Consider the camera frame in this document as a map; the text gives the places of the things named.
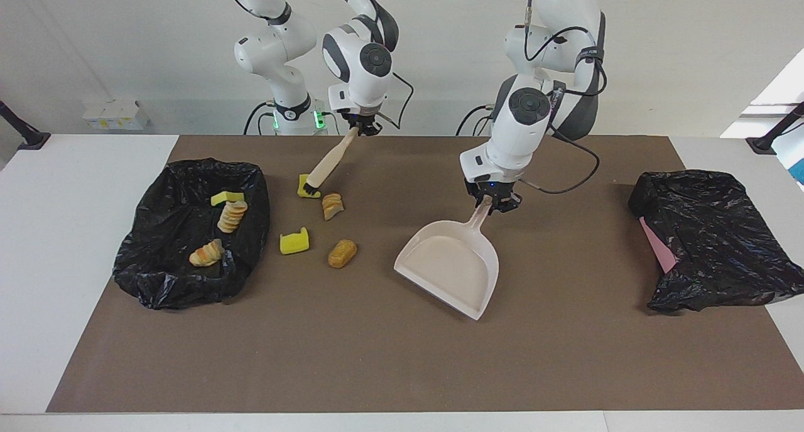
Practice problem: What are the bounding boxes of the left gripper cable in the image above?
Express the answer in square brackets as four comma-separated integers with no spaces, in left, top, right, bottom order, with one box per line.
[520,127,601,195]

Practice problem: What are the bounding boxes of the white wall socket box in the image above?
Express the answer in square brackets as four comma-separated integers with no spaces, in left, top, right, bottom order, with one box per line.
[82,99,150,131]

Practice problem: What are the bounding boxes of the black trash bag liner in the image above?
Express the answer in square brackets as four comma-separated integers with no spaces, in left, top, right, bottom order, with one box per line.
[628,170,804,314]
[113,158,271,311]

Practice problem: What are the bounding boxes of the brown table mat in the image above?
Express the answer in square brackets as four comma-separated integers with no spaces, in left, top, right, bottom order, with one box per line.
[46,135,804,414]

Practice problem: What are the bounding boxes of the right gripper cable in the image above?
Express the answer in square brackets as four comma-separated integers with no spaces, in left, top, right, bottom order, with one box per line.
[377,71,416,131]

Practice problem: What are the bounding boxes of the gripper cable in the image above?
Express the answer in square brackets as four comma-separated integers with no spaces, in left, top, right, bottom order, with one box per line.
[520,127,601,195]
[377,71,416,131]

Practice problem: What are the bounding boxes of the beige plastic dustpan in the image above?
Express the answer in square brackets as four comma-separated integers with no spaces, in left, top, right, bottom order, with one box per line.
[394,195,501,321]

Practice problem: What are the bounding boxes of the beige hand brush black bristles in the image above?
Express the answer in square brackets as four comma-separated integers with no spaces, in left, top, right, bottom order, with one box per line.
[301,126,360,197]

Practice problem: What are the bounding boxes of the brown toy nugget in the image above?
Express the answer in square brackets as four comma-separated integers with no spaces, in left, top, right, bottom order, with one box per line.
[328,239,358,269]

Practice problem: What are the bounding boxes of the toy croissant pale underside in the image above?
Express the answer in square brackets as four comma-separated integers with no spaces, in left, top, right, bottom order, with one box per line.
[189,238,225,267]

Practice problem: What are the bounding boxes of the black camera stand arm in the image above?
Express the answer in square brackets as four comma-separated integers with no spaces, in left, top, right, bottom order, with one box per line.
[0,99,52,151]
[746,101,804,155]

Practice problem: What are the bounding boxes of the pink plastic bin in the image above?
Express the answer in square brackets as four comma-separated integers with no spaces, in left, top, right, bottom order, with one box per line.
[639,216,679,274]

